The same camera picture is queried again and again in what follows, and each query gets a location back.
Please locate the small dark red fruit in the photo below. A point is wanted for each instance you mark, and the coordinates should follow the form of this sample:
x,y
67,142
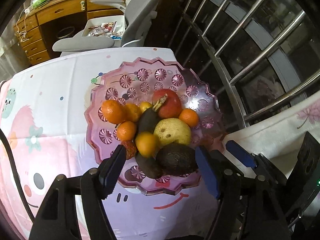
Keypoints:
x,y
131,149
147,144

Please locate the dark avocado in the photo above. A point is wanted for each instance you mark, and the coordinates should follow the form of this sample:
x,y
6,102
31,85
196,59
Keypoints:
x,y
177,159

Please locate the metal window bars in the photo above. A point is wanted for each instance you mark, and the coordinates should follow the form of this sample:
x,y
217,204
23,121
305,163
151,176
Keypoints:
x,y
260,57

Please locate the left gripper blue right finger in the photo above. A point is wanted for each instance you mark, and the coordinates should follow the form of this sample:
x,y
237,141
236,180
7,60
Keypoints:
x,y
223,181

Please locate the white floral curtain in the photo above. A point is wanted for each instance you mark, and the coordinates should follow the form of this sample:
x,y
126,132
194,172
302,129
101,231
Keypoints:
x,y
280,137

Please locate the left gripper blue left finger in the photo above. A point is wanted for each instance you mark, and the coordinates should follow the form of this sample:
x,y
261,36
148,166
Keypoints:
x,y
95,185

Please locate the partly hidden mandarin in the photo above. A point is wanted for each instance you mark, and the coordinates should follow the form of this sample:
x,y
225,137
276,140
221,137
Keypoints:
x,y
126,131

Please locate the white storage box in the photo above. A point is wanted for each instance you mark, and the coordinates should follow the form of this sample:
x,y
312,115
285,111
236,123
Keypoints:
x,y
109,26

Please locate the grey office chair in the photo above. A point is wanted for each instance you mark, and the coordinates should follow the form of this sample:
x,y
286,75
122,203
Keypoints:
x,y
127,30

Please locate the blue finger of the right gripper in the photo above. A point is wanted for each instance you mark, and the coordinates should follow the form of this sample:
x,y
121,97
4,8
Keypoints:
x,y
240,153

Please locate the yellow pear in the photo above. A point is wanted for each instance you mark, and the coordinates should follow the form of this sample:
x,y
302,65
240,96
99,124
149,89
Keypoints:
x,y
172,130

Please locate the red apple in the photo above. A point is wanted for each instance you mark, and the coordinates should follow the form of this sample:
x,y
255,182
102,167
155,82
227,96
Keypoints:
x,y
172,106

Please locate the cartoon monster tablecloth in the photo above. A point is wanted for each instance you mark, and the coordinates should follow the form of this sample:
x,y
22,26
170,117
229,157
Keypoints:
x,y
51,115

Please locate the dark overripe banana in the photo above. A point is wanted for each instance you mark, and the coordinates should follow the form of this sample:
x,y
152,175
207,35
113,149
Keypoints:
x,y
147,123

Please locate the small yellow mandarin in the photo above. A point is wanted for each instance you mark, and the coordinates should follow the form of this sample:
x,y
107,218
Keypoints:
x,y
144,106

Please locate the mandarin orange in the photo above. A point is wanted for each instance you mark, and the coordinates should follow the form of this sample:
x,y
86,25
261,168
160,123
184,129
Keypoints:
x,y
113,111
190,117
133,112

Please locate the green tissue pack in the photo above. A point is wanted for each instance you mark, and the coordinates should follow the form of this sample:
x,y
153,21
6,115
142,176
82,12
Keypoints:
x,y
37,3

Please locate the wooden desk with drawers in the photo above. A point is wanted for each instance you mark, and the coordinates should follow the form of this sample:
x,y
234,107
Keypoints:
x,y
37,31

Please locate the dark waste bin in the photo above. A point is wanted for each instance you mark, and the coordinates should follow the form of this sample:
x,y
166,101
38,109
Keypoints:
x,y
66,32

